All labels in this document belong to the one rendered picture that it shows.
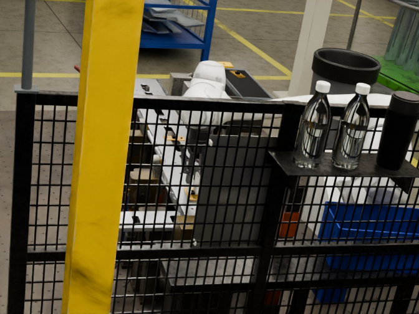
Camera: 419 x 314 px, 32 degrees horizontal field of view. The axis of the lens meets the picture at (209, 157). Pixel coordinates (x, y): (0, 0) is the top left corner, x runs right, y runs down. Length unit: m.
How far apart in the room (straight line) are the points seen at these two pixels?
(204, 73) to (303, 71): 4.36
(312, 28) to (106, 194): 5.00
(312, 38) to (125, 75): 5.06
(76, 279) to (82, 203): 0.19
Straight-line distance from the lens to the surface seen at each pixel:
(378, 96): 2.24
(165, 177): 2.53
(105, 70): 1.47
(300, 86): 6.59
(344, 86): 5.40
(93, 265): 1.67
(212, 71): 2.22
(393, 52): 7.57
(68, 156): 3.31
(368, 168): 1.78
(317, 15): 6.44
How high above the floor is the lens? 2.10
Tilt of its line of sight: 24 degrees down
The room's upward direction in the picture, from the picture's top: 9 degrees clockwise
